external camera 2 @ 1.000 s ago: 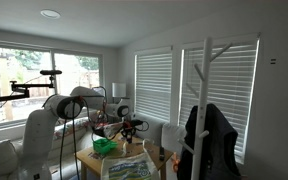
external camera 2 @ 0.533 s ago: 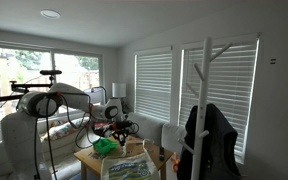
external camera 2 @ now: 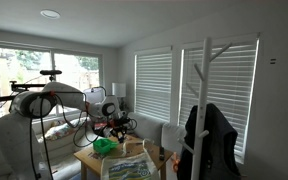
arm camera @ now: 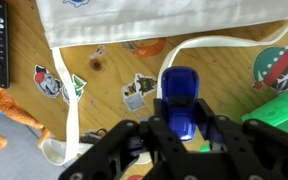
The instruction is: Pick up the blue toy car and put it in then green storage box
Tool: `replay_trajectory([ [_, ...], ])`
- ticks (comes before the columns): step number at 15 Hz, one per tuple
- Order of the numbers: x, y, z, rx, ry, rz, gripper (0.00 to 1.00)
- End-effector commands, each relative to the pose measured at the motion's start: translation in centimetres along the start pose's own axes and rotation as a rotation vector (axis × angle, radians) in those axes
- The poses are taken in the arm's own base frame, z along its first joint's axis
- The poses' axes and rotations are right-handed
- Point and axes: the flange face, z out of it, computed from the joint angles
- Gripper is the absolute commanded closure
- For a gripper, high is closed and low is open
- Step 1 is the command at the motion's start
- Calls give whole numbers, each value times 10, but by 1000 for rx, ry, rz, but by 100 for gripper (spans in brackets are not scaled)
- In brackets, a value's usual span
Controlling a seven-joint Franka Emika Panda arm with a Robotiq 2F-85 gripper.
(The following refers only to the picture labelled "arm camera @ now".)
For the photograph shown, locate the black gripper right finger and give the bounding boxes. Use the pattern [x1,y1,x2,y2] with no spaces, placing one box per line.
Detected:
[196,97,288,180]

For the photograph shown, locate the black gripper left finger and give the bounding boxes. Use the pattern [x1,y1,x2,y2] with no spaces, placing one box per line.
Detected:
[58,98,189,180]

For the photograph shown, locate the blue toy car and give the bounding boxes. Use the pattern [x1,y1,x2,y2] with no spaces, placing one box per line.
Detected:
[159,65,226,145]

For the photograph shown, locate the gift box character sticker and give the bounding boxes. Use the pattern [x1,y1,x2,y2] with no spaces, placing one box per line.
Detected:
[121,72,159,113]

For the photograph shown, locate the orange plush toy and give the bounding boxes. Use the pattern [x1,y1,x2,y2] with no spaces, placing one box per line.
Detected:
[0,73,52,152]

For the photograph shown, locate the green tree sticker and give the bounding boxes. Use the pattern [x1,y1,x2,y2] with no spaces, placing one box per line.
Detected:
[61,73,88,105]

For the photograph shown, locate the large elf sticker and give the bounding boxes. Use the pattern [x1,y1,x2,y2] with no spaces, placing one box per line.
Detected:
[251,45,288,95]

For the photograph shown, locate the red hat character sticker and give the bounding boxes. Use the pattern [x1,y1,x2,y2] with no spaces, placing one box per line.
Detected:
[33,64,63,99]

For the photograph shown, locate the small white sticker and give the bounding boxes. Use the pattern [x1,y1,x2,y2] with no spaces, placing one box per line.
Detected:
[89,44,106,61]

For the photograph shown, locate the orange pumpkin sticker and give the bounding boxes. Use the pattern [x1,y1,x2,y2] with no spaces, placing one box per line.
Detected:
[121,37,167,58]

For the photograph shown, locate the white printed tote bag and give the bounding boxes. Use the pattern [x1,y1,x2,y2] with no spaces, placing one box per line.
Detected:
[35,0,288,167]

